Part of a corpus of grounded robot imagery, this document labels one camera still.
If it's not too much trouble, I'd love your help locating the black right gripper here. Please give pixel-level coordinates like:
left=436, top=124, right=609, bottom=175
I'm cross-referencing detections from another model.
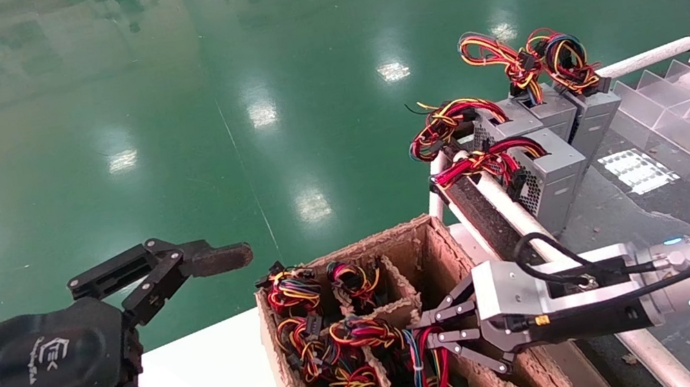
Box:
left=405, top=245, right=667, bottom=387

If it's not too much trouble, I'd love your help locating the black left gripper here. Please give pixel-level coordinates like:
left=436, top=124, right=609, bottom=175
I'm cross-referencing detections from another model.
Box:
left=0, top=222, right=280, bottom=387

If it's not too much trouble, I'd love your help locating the brown cardboard divider box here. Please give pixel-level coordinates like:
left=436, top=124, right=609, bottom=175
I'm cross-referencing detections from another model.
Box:
left=246, top=187, right=620, bottom=387

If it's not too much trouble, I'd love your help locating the black rough edge strip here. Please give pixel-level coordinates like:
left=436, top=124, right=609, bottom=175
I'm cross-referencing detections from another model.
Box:
left=445, top=150, right=665, bottom=387

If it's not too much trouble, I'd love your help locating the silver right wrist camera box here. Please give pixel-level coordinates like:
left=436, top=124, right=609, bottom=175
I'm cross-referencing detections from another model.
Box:
left=469, top=236, right=647, bottom=327

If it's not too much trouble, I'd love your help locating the long white rail pipe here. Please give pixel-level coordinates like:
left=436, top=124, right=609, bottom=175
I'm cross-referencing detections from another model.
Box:
left=451, top=119, right=690, bottom=387

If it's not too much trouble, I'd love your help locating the short white rack post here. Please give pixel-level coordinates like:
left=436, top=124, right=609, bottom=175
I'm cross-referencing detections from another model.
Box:
left=420, top=152, right=458, bottom=222

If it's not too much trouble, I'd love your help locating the black cable gold connector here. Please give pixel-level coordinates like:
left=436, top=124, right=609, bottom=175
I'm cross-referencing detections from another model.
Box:
left=525, top=243, right=690, bottom=328

